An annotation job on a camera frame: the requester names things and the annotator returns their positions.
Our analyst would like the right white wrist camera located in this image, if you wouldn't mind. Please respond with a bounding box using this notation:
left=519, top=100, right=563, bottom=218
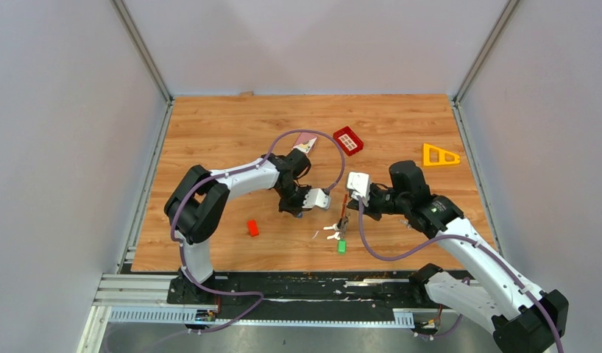
left=346, top=171, right=371, bottom=207

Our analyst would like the playing card box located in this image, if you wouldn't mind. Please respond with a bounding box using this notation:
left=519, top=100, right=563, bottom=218
left=292, top=132, right=319, bottom=155

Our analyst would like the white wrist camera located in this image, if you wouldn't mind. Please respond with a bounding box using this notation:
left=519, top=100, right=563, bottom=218
left=302, top=188, right=331, bottom=210
left=346, top=171, right=371, bottom=207

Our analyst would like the red window brick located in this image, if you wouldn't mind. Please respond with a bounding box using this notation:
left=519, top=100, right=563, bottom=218
left=332, top=126, right=364, bottom=157

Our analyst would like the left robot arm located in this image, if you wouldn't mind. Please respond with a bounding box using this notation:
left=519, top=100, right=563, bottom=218
left=164, top=149, right=311, bottom=304

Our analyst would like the white slotted cable duct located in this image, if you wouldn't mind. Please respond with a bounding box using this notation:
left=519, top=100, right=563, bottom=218
left=108, top=307, right=416, bottom=329

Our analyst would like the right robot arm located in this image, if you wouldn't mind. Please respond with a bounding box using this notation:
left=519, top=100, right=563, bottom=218
left=346, top=160, right=569, bottom=352

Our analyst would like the yellow triangular brick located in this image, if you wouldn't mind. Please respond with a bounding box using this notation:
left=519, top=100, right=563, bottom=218
left=422, top=143, right=461, bottom=167

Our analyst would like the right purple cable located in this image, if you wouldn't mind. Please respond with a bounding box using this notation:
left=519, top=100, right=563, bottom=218
left=357, top=197, right=565, bottom=353

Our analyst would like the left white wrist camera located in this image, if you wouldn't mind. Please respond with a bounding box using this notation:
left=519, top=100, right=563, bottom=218
left=302, top=188, right=331, bottom=210

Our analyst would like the red rectangular block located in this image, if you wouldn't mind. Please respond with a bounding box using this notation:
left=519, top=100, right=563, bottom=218
left=247, top=219, right=260, bottom=237

